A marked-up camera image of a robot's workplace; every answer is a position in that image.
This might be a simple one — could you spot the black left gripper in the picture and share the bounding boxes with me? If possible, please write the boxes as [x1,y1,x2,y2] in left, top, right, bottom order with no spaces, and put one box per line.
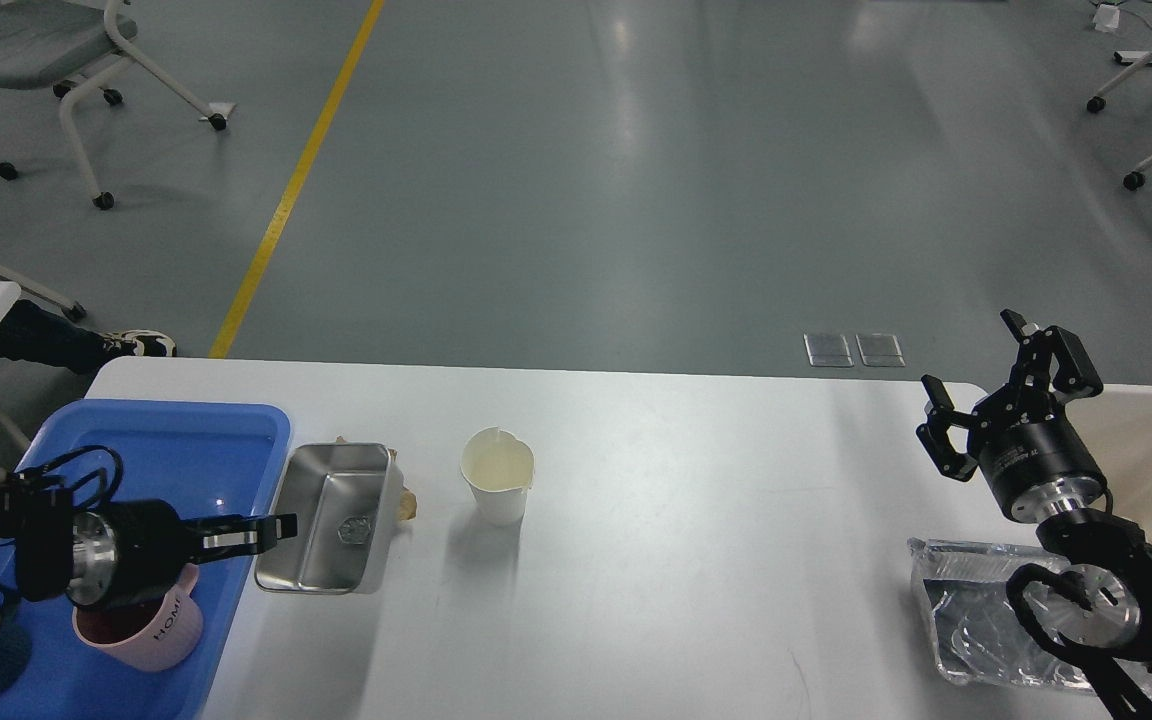
[65,498,300,611]

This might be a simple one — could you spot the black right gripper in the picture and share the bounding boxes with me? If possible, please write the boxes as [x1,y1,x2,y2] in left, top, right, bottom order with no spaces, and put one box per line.
[916,309,1108,523]

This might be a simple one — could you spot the pink HOME mug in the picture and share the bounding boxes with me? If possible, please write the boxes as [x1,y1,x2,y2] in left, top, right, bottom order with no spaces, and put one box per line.
[70,564,204,673]

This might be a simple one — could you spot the stainless steel rectangular tray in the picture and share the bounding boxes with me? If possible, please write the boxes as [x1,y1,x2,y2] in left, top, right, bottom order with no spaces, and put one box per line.
[253,442,404,594]

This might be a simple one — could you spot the aluminium foil container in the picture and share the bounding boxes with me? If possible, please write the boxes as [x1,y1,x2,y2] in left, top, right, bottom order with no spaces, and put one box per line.
[908,538,1144,694]

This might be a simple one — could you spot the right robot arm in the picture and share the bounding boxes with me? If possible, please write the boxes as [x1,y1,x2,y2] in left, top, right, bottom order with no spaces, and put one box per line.
[916,309,1152,719]

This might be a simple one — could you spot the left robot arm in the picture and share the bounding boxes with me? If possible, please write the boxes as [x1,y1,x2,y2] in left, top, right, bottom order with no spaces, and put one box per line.
[0,468,300,628]

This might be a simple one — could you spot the blue plastic tray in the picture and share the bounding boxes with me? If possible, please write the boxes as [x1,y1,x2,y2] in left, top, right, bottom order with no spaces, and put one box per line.
[0,400,291,719]

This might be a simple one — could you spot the floor socket plate left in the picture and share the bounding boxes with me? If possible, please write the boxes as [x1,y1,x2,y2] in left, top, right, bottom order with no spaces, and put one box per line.
[803,332,855,369]

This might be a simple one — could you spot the crumpled brown paper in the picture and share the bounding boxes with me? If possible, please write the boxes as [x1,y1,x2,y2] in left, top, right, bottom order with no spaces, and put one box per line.
[334,435,419,524]

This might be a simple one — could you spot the white chair base right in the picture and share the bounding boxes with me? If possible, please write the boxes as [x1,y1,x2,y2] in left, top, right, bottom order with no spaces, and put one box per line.
[1085,0,1152,192]

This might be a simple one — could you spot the person in beige hoodie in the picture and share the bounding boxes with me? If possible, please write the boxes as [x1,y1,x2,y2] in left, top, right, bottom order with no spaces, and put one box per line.
[0,300,179,376]

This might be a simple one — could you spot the white paper cup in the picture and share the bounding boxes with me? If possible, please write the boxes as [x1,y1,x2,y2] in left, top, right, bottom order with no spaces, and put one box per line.
[460,427,535,526]

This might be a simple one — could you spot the white power adapter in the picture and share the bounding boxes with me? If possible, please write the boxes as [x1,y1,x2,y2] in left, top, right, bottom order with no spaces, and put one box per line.
[1092,3,1123,35]

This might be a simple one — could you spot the grey office chair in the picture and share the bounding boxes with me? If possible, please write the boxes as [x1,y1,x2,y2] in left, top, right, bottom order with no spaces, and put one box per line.
[0,1,230,210]

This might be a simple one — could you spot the black cables left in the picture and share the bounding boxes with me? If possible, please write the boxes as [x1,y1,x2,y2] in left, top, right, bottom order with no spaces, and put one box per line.
[0,444,127,511]

